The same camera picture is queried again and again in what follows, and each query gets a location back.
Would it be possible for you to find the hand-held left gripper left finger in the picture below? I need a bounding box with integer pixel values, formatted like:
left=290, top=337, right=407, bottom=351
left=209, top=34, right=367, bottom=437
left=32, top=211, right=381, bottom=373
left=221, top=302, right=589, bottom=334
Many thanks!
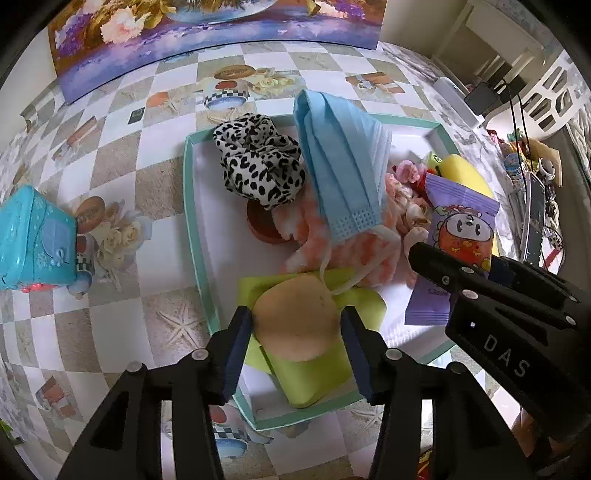
left=58, top=305, right=254, bottom=480

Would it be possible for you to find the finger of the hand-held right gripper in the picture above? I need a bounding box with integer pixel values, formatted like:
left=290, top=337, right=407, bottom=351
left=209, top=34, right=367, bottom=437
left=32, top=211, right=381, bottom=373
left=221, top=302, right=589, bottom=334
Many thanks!
left=489, top=256, right=581, bottom=324
left=409, top=242, right=491, bottom=305

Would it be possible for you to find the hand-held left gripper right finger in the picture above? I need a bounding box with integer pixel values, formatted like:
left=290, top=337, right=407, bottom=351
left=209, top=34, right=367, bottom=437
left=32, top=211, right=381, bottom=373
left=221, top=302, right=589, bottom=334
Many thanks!
left=340, top=305, right=534, bottom=480

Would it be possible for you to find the yellow-green cloth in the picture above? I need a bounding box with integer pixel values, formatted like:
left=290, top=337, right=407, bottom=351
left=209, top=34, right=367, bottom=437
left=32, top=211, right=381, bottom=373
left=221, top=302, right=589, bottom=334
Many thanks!
left=236, top=270, right=387, bottom=409

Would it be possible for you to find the purple snack packet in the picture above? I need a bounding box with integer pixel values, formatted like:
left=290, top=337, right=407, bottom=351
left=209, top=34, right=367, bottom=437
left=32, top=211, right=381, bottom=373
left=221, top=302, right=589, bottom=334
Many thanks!
left=405, top=173, right=501, bottom=326

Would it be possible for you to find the beige round puff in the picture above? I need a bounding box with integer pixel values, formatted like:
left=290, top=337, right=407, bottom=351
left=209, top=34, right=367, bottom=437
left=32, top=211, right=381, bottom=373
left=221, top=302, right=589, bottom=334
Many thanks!
left=253, top=272, right=341, bottom=363

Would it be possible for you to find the pink floral fabric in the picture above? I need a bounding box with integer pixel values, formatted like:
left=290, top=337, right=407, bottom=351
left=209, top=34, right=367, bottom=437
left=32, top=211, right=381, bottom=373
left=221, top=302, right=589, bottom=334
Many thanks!
left=383, top=173, right=432, bottom=289

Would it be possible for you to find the yellow sponge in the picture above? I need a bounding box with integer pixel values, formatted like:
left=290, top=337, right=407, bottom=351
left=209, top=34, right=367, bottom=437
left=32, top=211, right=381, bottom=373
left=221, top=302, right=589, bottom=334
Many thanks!
left=436, top=154, right=499, bottom=257

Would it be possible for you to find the reddish round lid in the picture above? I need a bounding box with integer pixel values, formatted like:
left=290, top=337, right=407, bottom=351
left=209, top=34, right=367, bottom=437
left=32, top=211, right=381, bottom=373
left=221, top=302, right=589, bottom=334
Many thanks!
left=246, top=198, right=289, bottom=247

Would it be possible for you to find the pink white zigzag cloth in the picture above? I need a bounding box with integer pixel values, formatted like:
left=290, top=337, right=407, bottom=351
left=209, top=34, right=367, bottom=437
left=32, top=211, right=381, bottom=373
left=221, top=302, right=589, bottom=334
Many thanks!
left=271, top=185, right=407, bottom=289

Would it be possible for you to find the blue face mask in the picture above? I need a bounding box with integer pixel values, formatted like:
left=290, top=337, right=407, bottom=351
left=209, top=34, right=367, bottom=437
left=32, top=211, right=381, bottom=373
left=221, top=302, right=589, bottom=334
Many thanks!
left=293, top=89, right=402, bottom=296

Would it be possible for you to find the teal-rimmed white tray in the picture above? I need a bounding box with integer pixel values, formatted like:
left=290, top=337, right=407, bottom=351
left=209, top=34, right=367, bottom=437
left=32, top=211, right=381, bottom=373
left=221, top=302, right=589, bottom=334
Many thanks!
left=182, top=112, right=462, bottom=432

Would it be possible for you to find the leopard print scrunchie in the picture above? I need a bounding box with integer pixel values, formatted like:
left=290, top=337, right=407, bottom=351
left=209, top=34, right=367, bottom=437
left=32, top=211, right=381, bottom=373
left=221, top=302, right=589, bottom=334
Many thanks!
left=212, top=113, right=308, bottom=206

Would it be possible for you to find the person's right hand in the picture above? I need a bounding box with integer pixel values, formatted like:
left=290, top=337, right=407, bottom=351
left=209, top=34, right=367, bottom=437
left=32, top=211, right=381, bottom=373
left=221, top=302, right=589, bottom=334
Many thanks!
left=510, top=406, right=555, bottom=462

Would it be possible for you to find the smartphone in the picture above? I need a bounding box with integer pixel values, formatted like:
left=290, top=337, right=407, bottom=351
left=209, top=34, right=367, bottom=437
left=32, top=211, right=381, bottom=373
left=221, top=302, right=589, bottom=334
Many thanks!
left=519, top=174, right=548, bottom=268

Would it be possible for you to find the pile of colourful trinkets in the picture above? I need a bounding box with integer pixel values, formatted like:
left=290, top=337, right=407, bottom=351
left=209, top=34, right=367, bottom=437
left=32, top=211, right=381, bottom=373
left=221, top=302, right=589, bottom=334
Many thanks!
left=485, top=127, right=568, bottom=195

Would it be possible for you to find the white lattice panel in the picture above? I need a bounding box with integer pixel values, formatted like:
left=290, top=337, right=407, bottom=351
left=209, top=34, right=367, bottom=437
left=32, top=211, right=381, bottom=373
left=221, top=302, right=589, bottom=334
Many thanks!
left=519, top=51, right=591, bottom=139

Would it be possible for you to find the black charger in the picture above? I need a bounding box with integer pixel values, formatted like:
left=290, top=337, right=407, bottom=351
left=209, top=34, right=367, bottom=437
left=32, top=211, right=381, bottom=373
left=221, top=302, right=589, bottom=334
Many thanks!
left=464, top=82, right=499, bottom=114

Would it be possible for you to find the white power strip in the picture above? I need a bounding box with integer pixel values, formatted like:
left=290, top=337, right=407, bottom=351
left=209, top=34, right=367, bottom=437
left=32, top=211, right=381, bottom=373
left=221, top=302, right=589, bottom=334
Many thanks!
left=434, top=78, right=485, bottom=127

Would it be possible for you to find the checkered printed tablecloth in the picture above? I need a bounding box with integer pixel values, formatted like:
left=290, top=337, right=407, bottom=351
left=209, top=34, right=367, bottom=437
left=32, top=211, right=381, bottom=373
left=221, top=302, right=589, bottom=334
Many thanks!
left=0, top=39, right=591, bottom=480

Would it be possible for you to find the teal plastic box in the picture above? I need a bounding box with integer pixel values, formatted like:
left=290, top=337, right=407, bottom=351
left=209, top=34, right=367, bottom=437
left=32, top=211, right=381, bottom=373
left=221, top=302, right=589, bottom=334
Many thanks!
left=0, top=185, right=78, bottom=292

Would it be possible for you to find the flower painting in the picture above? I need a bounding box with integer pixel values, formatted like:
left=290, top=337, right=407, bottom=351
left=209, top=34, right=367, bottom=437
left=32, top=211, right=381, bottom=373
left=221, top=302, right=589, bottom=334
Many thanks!
left=47, top=0, right=387, bottom=104

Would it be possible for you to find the black cable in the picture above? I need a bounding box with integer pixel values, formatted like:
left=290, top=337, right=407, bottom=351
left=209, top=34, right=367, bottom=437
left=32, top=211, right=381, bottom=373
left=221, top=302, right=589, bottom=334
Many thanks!
left=501, top=78, right=532, bottom=153

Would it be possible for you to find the white cabinet frame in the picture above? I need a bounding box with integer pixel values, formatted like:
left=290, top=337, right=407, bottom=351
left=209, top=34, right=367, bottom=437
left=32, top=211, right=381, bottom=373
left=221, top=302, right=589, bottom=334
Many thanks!
left=431, top=0, right=548, bottom=88

